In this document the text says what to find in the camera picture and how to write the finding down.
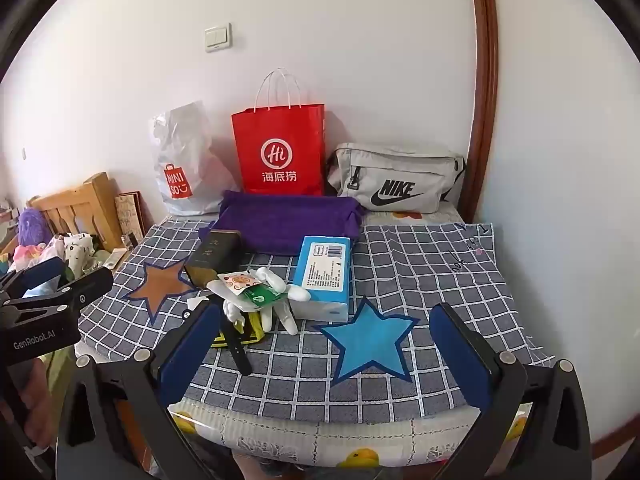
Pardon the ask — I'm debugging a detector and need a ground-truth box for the person's left hand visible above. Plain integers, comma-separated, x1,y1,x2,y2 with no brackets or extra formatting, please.
11,357,53,448

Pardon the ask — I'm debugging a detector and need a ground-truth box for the red paper bag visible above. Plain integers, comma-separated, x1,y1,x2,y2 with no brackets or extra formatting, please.
231,69,327,197

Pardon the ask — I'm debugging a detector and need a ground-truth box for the purple towel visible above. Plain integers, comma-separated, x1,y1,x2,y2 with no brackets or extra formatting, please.
199,190,367,256

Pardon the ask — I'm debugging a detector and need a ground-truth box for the blue tissue pack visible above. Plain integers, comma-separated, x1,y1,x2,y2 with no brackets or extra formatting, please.
290,235,352,322

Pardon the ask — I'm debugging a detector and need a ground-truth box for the green packet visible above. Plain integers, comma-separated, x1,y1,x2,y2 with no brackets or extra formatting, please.
235,282,281,311

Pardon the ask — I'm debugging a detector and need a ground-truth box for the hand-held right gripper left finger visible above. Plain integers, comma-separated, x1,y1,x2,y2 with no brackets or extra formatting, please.
57,302,236,480

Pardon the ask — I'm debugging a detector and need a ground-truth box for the dark box with gold trim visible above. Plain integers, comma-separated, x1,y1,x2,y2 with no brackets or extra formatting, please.
184,229,244,288

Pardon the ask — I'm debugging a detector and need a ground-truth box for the purple plush toy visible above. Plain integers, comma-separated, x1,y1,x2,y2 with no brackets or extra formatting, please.
17,207,53,248

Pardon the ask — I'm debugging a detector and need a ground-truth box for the wooden headboard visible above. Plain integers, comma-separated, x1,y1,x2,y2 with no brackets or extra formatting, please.
27,171,126,253

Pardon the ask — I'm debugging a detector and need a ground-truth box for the yellow pouch with black strap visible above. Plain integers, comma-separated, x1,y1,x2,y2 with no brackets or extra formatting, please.
210,305,266,376

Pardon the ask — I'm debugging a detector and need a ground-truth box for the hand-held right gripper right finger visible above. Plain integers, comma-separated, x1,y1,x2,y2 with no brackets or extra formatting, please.
429,302,593,480

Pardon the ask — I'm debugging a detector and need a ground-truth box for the grey waist bag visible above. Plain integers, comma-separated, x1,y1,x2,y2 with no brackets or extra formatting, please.
327,142,468,213

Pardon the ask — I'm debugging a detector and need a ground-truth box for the white wall switch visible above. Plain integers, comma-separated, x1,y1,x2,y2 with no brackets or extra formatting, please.
204,23,233,52

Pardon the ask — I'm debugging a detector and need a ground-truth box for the brown wooden door frame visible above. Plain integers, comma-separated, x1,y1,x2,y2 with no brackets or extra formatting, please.
457,0,501,221

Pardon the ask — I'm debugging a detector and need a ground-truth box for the white plastic shopping bag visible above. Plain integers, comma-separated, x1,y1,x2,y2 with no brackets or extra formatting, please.
149,101,241,216

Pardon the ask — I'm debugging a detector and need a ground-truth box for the brown book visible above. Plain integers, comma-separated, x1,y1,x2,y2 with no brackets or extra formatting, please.
114,190,147,251

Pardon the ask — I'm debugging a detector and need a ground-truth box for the white sauce packet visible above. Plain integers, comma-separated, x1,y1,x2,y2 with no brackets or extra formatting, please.
217,270,261,301

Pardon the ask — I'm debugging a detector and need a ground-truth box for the white spotted cloth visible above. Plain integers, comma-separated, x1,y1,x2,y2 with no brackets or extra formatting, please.
47,232,98,281

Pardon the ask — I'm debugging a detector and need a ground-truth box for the white glove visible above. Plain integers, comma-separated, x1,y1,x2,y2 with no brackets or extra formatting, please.
207,267,313,336

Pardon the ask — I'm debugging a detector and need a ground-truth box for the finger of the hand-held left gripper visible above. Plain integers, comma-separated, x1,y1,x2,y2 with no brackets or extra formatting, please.
50,266,115,312
0,257,67,302

